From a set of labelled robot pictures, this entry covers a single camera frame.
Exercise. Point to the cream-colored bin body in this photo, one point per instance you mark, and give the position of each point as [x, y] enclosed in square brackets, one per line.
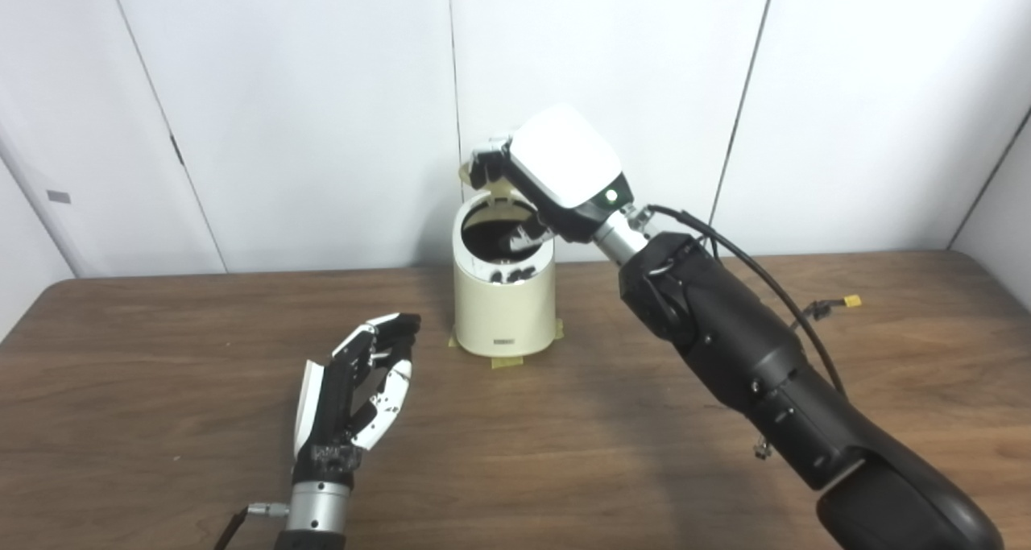
[503, 312]

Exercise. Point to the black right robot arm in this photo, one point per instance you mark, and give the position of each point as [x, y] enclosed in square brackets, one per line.
[749, 357]

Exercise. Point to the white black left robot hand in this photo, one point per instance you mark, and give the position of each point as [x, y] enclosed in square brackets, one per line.
[330, 409]

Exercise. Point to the cream round bin lid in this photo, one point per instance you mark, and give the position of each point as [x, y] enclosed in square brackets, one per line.
[501, 189]

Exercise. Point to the black wall panel hinge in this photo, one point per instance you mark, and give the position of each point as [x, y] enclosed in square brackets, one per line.
[176, 150]

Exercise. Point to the wide yellow tape piece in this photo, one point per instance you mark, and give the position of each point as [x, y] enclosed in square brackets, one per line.
[507, 361]

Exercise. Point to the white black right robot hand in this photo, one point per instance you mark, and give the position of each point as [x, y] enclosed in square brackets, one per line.
[568, 159]

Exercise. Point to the grey wall label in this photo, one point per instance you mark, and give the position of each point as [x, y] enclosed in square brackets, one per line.
[59, 196]

